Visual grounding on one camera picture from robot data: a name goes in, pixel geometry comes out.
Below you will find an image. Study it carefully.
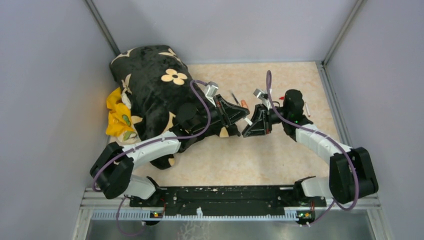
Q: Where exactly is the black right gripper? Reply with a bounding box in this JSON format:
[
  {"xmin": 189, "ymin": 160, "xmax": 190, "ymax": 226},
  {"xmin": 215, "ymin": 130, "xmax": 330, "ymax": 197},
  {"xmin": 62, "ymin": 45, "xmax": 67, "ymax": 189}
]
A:
[{"xmin": 241, "ymin": 103, "xmax": 290, "ymax": 137}]

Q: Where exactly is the orange pen red cap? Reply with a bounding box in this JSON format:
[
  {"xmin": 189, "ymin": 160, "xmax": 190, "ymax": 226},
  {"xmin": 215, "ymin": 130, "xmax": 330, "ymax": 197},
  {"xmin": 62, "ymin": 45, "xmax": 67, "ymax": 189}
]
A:
[{"xmin": 240, "ymin": 99, "xmax": 249, "ymax": 109}]

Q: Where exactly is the black gel pen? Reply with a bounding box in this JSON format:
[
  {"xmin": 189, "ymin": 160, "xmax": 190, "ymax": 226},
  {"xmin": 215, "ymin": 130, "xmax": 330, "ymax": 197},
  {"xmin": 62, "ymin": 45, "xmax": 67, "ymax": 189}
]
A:
[{"xmin": 230, "ymin": 91, "xmax": 241, "ymax": 106}]

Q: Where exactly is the white marker black cap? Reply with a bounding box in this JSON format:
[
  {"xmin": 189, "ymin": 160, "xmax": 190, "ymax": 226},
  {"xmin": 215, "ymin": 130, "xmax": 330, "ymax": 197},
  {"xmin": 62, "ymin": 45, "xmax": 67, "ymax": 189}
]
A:
[{"xmin": 244, "ymin": 117, "xmax": 253, "ymax": 126}]

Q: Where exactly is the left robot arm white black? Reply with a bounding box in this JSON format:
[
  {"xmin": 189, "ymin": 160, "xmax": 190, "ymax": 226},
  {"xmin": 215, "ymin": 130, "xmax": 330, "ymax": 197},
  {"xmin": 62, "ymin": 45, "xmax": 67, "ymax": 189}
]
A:
[{"xmin": 89, "ymin": 94, "xmax": 250, "ymax": 207}]

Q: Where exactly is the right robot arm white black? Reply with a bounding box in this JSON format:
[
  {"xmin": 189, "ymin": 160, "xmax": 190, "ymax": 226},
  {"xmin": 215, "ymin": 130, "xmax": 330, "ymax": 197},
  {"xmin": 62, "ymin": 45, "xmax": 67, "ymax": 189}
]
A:
[{"xmin": 242, "ymin": 89, "xmax": 379, "ymax": 206}]

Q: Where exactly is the black floral plush blanket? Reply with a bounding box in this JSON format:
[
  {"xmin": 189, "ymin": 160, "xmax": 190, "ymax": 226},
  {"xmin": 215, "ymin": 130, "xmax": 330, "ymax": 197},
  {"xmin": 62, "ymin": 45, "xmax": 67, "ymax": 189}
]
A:
[{"xmin": 109, "ymin": 44, "xmax": 242, "ymax": 170}]

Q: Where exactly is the yellow cloth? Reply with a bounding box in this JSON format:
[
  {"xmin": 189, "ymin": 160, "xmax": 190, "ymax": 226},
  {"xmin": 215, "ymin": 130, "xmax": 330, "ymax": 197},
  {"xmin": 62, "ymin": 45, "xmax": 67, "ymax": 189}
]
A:
[{"xmin": 105, "ymin": 87, "xmax": 142, "ymax": 145}]

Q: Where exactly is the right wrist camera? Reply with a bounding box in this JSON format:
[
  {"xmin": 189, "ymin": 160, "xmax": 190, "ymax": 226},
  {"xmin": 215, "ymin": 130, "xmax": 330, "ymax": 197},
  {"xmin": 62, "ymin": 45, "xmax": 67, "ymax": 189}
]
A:
[{"xmin": 253, "ymin": 88, "xmax": 270, "ymax": 102}]

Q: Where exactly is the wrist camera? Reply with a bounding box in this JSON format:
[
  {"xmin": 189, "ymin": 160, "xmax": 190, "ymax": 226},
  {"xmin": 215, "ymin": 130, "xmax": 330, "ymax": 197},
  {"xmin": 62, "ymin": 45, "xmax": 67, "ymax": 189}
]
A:
[
  {"xmin": 253, "ymin": 88, "xmax": 270, "ymax": 102},
  {"xmin": 204, "ymin": 81, "xmax": 219, "ymax": 98}
]

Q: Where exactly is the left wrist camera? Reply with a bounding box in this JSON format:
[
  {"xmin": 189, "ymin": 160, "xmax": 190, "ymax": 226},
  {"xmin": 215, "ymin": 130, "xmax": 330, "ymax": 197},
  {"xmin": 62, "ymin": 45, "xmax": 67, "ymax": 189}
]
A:
[{"xmin": 204, "ymin": 81, "xmax": 219, "ymax": 98}]

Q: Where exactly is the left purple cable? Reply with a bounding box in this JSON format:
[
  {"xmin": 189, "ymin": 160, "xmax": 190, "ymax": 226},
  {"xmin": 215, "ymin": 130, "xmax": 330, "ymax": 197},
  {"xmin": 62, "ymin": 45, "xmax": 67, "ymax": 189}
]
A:
[{"xmin": 92, "ymin": 79, "xmax": 212, "ymax": 237}]

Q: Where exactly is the purple cable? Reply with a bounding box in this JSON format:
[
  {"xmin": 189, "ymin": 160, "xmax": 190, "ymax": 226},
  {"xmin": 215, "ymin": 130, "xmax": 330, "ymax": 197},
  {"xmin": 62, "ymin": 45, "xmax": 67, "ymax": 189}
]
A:
[
  {"xmin": 265, "ymin": 69, "xmax": 360, "ymax": 228},
  {"xmin": 92, "ymin": 79, "xmax": 212, "ymax": 237}
]

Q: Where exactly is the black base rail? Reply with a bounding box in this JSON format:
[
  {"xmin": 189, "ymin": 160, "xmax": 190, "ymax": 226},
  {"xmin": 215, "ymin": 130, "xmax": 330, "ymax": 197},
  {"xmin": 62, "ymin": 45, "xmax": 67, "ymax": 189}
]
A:
[{"xmin": 129, "ymin": 185, "xmax": 327, "ymax": 217}]

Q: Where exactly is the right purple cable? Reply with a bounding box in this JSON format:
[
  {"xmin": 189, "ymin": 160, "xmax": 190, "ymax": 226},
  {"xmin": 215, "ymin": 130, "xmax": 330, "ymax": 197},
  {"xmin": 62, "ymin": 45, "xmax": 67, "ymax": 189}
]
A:
[{"xmin": 265, "ymin": 69, "xmax": 360, "ymax": 228}]

